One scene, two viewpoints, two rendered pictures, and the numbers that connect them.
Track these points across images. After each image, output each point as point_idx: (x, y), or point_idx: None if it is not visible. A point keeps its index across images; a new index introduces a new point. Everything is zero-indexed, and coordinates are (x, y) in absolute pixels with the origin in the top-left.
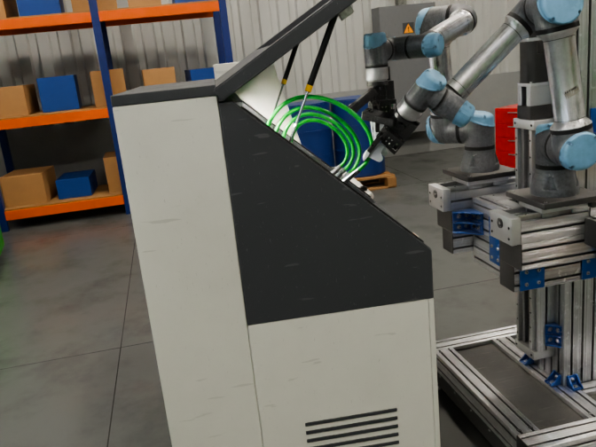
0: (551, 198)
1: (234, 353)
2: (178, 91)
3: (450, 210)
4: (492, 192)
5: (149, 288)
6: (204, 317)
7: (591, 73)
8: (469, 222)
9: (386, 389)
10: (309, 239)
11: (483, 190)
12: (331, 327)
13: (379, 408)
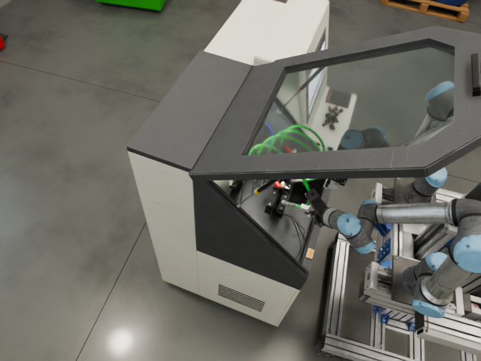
0: (406, 291)
1: (188, 253)
2: (167, 162)
3: None
4: None
5: (147, 218)
6: (175, 238)
7: None
8: (381, 225)
9: (261, 296)
10: (235, 244)
11: None
12: (239, 271)
13: (256, 298)
